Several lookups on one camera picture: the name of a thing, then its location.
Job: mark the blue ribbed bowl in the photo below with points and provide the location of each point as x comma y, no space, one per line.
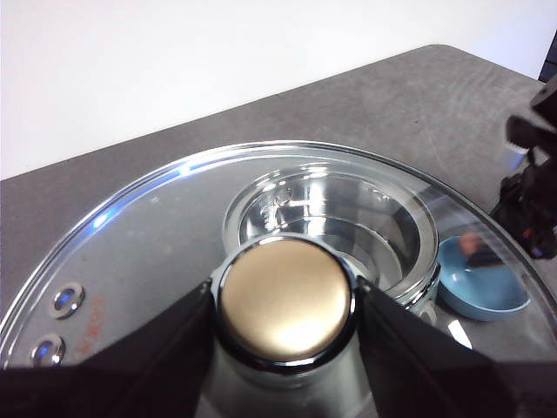
474,291

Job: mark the glass lid with green knob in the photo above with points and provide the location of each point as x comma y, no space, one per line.
152,244

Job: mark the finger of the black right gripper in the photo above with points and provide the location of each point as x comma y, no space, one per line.
484,260

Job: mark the pale green electric steamer pot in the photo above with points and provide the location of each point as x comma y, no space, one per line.
348,217

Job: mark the brown egg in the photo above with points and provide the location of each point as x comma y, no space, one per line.
470,241

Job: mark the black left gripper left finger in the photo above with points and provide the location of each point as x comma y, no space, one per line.
130,374

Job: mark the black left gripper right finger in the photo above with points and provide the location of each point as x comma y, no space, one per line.
426,370

